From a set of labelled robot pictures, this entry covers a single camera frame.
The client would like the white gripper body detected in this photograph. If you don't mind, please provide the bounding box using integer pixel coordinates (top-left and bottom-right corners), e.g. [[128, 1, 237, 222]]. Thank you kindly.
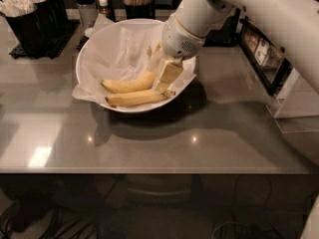
[[147, 14, 204, 72]]

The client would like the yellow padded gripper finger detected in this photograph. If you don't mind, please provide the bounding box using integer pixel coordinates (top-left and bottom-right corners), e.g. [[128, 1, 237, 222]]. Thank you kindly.
[[159, 61, 183, 84], [153, 81, 170, 93]]

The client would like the yellow banana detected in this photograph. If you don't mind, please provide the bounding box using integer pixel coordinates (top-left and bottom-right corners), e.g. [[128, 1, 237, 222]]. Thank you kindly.
[[101, 69, 157, 94], [105, 90, 175, 108]]

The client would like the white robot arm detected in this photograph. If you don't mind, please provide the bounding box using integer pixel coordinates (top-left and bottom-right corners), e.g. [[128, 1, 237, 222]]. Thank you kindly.
[[160, 0, 319, 92]]

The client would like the white bowl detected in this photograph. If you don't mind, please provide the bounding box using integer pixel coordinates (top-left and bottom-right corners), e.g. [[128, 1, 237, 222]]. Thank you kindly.
[[75, 18, 197, 114]]

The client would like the black napkin dispenser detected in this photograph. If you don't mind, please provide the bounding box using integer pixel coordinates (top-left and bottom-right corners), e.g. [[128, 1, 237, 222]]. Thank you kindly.
[[181, 0, 241, 48]]

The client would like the white paper liner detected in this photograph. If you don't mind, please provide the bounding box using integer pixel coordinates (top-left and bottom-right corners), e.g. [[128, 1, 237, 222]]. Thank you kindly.
[[71, 14, 197, 106]]

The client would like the black stir stick holder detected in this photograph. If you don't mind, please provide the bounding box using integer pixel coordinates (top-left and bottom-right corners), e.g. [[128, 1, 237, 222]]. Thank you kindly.
[[123, 0, 155, 19]]

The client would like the small sauce bottle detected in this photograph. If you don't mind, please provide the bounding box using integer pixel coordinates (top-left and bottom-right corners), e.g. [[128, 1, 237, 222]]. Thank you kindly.
[[99, 0, 112, 18]]

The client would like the black condiment packet rack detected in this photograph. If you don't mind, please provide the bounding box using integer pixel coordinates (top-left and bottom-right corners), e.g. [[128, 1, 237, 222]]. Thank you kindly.
[[238, 17, 292, 96]]

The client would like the glass shaker black lid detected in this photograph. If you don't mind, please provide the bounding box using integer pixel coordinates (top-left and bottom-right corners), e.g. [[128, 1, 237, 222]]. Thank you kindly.
[[76, 0, 98, 38]]

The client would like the black cutlery holder back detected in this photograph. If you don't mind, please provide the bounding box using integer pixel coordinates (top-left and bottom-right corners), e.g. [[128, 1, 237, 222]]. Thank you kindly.
[[36, 0, 68, 41]]

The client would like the black cutlery holder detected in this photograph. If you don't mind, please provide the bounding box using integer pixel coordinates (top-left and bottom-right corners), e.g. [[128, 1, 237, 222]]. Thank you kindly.
[[36, 0, 68, 41], [0, 0, 46, 58]]

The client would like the black cutlery holder front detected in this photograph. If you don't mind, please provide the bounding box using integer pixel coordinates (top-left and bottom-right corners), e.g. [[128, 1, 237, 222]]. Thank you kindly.
[[0, 0, 46, 58]]

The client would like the black rubber mat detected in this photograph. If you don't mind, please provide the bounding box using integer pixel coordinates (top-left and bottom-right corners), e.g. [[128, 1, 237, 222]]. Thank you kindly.
[[9, 19, 80, 59]]

